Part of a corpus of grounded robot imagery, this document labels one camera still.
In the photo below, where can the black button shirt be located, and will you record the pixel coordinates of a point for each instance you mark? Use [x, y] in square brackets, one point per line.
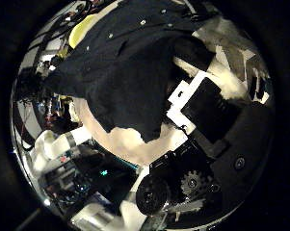
[125, 70]

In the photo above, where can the large yellow chair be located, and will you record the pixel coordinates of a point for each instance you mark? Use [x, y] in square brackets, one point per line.
[78, 32]

